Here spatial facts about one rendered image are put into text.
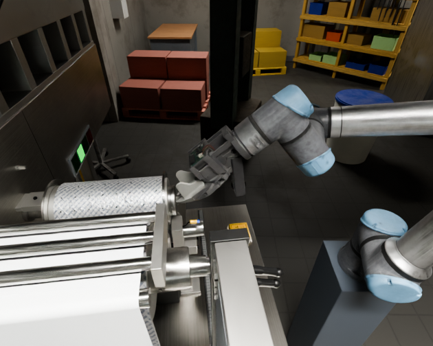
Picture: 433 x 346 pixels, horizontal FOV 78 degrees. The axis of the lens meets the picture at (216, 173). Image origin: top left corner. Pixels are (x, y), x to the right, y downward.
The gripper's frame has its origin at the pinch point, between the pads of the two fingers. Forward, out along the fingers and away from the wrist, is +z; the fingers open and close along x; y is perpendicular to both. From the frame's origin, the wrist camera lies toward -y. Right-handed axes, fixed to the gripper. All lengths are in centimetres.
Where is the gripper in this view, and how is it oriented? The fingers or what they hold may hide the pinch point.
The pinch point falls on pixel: (183, 198)
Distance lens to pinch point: 65.5
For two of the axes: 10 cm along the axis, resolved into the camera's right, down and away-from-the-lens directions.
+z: -7.6, 5.7, 3.1
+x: 1.2, 6.0, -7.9
